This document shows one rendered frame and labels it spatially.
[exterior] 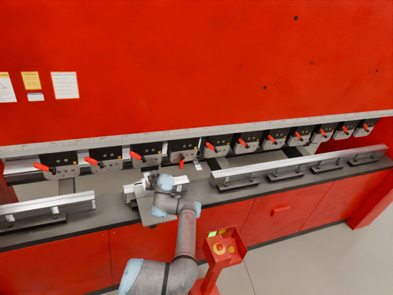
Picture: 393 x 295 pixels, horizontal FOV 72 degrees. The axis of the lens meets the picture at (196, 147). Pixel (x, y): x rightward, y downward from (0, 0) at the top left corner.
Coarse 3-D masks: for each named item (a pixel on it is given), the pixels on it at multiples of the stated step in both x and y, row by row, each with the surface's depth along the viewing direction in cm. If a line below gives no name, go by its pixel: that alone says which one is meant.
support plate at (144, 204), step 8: (136, 192) 151; (144, 192) 152; (136, 200) 148; (144, 200) 148; (152, 200) 149; (144, 208) 144; (144, 216) 140; (152, 216) 141; (168, 216) 143; (176, 216) 144; (144, 224) 137; (152, 224) 138
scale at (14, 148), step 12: (288, 120) 159; (300, 120) 163; (312, 120) 168; (156, 132) 130; (168, 132) 133; (180, 132) 136; (192, 132) 139; (36, 144) 112; (48, 144) 114; (60, 144) 116; (72, 144) 118; (84, 144) 120
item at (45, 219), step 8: (40, 216) 141; (48, 216) 142; (64, 216) 144; (0, 224) 135; (16, 224) 136; (24, 224) 137; (32, 224) 137; (40, 224) 138; (48, 224) 140; (56, 224) 142; (0, 232) 132; (8, 232) 134; (16, 232) 136
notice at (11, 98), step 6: (0, 72) 90; (6, 72) 90; (0, 78) 91; (6, 78) 92; (0, 84) 92; (6, 84) 93; (0, 90) 93; (6, 90) 94; (12, 90) 95; (0, 96) 95; (6, 96) 95; (12, 96) 96
